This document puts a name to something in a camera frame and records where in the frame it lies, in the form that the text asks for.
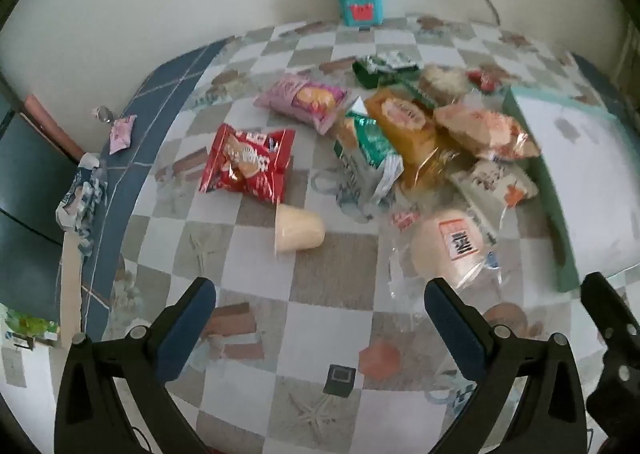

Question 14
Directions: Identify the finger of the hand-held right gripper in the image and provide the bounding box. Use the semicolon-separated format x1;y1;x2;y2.
581;271;640;435

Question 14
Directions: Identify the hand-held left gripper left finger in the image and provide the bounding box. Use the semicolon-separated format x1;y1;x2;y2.
54;277;217;454

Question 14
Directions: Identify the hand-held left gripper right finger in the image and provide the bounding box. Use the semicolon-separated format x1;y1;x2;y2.
424;277;587;454

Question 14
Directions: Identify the green rimmed box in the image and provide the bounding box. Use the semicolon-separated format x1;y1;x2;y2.
502;87;640;292

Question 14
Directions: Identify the green and white carton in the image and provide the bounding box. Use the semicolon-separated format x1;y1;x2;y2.
333;112;405;205

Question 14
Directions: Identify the yellow bread packet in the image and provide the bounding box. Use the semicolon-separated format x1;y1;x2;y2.
363;88;461;187

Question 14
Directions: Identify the pink cake packet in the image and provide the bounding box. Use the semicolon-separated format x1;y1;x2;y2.
253;73;349;135

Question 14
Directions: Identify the round bun in clear packet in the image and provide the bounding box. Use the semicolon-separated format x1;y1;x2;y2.
389;204;502;297

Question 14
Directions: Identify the checked tablecloth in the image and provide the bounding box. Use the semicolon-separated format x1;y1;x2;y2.
0;12;640;454

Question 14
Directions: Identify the pale pudding cup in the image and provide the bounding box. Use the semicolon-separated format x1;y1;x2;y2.
274;203;326;255

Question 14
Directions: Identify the white packet with orange print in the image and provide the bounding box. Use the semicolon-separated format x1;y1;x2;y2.
450;159;540;215

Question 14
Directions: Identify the crumpled patterned cloth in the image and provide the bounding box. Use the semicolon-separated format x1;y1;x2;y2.
55;154;108;240

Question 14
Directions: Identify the red snack packet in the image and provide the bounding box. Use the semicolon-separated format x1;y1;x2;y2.
198;123;296;205

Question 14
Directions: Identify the orange and white snack packet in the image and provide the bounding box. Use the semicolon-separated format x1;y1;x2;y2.
434;102;542;162

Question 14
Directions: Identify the small pink packet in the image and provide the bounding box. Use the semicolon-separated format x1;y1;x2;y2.
109;115;138;155

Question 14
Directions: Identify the dark cabinet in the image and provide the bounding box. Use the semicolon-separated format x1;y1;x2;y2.
0;84;86;320

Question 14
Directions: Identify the clear packet with brown cake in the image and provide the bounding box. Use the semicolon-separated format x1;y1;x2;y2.
417;64;468;108

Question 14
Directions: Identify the small red candy packet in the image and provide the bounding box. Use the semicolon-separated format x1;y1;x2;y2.
467;67;503;92

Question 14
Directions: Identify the dark green snack packet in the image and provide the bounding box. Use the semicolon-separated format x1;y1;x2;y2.
352;50;420;89

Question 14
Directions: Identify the teal box with red crab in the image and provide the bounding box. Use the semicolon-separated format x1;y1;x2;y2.
336;0;386;28

